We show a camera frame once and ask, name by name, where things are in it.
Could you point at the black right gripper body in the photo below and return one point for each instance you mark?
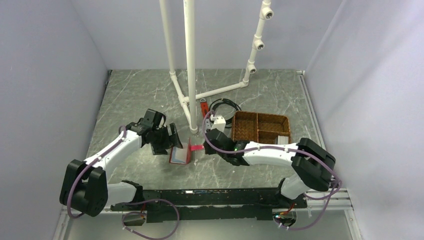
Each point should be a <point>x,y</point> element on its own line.
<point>209,151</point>

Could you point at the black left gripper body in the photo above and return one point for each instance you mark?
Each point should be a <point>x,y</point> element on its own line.
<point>161,140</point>

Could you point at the red card holder wallet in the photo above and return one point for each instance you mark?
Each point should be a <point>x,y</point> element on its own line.
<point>182,156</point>

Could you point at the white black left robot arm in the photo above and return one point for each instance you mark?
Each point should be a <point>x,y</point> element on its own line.
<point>85,189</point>

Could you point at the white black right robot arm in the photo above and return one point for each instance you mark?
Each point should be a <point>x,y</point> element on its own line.
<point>313,166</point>

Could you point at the white cards stack in basket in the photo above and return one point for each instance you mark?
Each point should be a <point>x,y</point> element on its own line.
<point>282,140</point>

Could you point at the brown woven divided basket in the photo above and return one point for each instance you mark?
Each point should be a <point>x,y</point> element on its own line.
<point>259,127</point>

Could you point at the red handled adjustable wrench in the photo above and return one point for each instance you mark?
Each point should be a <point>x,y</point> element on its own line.
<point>205,109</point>

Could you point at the white PVC pipe frame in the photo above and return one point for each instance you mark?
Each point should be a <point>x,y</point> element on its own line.
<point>188,103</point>

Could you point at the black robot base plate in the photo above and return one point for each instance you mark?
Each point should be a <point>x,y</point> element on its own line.
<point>210,204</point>

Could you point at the aluminium rail frame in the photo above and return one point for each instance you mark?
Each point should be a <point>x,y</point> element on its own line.
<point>147,175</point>

